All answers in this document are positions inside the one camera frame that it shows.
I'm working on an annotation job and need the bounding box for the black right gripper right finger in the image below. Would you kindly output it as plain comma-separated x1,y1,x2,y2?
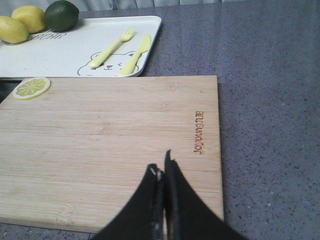
164,150,245,240

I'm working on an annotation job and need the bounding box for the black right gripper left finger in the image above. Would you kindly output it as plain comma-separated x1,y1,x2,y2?
92,163,164,240

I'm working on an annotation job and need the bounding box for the white tray with bear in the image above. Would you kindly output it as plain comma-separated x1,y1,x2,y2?
0,15,162,79

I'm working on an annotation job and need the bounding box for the wooden cutting board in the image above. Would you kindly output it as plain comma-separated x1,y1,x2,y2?
0,75,224,233

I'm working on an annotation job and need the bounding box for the yellow plastic knife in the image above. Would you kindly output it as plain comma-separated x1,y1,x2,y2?
118,34,151,76

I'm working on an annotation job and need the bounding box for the lemon slice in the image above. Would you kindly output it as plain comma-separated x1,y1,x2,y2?
12,77,52,100

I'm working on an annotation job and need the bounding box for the yellow plastic fork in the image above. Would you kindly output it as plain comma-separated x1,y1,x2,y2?
89,27,135,69

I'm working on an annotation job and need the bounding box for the green lime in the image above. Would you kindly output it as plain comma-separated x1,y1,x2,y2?
44,0,80,32

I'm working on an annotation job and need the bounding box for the rear yellow lemon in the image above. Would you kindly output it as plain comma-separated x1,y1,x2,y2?
11,5,46,34

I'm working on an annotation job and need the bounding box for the yellow lemon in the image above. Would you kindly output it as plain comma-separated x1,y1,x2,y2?
11,5,46,34
0,15,29,44

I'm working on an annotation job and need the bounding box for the front yellow lemon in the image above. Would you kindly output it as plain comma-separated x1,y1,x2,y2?
0,15,29,44

